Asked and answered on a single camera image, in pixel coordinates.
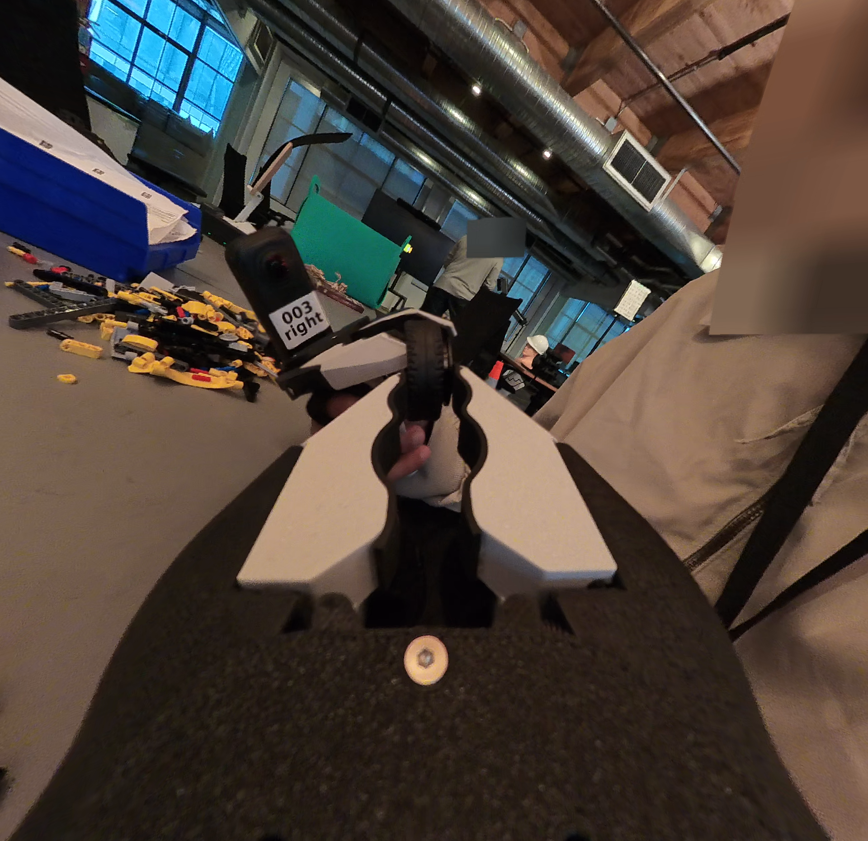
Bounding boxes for white paper wall sign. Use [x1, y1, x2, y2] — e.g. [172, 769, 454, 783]
[616, 279, 652, 320]

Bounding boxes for brown wooden model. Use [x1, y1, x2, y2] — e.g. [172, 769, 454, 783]
[305, 265, 370, 313]

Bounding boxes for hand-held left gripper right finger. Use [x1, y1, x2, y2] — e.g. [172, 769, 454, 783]
[453, 366, 619, 626]

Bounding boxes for black toy wheel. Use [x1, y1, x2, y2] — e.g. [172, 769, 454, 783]
[405, 319, 454, 423]

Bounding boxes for person's right forearm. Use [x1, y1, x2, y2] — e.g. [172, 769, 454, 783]
[400, 420, 472, 510]

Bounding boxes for person's beige jacket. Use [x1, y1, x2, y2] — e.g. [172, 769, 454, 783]
[536, 265, 868, 841]

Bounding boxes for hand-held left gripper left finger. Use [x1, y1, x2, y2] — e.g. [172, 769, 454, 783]
[236, 372, 408, 626]

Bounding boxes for gridded glass window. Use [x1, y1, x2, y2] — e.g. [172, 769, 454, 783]
[85, 0, 244, 137]

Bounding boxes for person's right hand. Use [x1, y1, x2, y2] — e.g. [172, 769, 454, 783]
[387, 424, 433, 479]

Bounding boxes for white vent grille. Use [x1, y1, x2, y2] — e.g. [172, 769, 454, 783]
[604, 132, 672, 210]

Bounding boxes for folded white instruction sheets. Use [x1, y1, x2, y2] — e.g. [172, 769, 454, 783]
[0, 78, 191, 245]

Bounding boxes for grey desk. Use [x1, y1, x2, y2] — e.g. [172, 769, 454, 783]
[0, 227, 381, 815]

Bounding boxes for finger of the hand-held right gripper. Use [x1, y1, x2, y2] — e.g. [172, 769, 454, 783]
[319, 332, 408, 390]
[348, 311, 458, 343]

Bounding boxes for black standing panel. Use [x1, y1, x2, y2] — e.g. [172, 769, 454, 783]
[0, 0, 89, 130]

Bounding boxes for pile of toy bricks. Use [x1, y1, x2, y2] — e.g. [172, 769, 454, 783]
[5, 241, 282, 402]

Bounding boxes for silver ventilation duct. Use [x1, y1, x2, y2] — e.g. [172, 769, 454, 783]
[237, 0, 723, 279]

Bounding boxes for blue plastic bin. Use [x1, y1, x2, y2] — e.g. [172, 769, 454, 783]
[0, 125, 203, 282]

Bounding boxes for wooden desk lamp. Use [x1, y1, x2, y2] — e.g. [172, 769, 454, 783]
[234, 132, 354, 232]

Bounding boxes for black wall screen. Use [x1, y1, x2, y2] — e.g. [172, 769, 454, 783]
[361, 190, 457, 282]

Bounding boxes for black shoulder strap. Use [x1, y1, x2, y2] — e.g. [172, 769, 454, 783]
[715, 342, 868, 642]

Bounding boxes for black device green light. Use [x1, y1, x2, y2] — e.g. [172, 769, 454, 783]
[202, 207, 253, 245]

